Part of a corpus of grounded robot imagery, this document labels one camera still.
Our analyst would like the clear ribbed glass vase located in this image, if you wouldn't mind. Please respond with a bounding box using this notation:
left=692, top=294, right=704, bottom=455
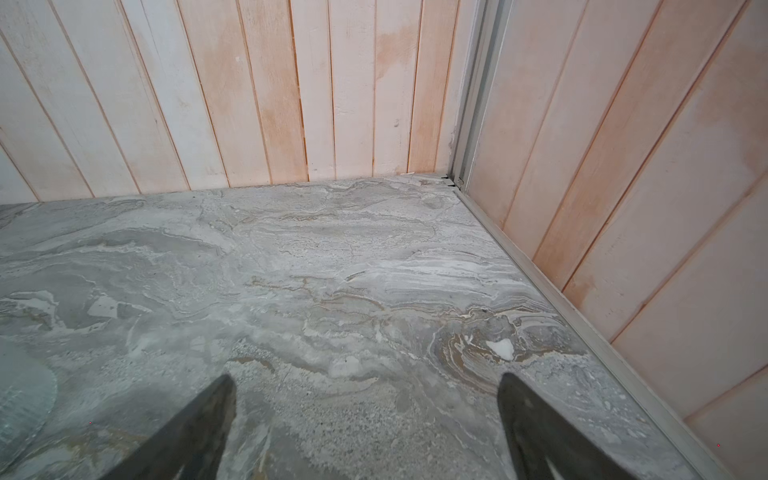
left=1, top=340, right=58, bottom=472

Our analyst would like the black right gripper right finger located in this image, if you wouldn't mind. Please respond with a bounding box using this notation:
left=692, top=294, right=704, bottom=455
left=497, top=373, right=634, bottom=479

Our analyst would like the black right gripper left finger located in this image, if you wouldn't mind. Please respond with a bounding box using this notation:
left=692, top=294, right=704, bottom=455
left=103, top=374, right=237, bottom=479

